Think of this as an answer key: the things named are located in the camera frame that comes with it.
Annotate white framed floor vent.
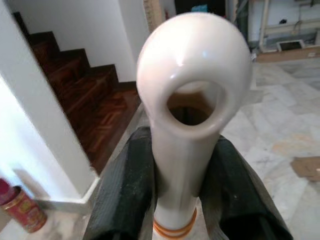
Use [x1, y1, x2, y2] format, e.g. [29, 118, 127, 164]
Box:
[276, 39, 305, 52]

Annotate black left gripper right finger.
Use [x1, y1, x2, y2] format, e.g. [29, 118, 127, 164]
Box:
[198, 134, 294, 240]

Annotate dark wooden staircase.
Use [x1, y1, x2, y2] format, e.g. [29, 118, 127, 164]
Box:
[12, 11, 142, 176]

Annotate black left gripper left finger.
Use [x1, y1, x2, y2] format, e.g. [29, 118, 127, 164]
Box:
[87, 126, 160, 240]

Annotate brown cardboard piece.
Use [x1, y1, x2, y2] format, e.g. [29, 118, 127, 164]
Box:
[289, 156, 320, 183]

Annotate white plastic broom handle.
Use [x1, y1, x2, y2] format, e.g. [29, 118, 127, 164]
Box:
[136, 10, 253, 240]

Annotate red printed cylindrical can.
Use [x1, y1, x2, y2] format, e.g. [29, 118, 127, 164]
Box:
[0, 177, 48, 234]

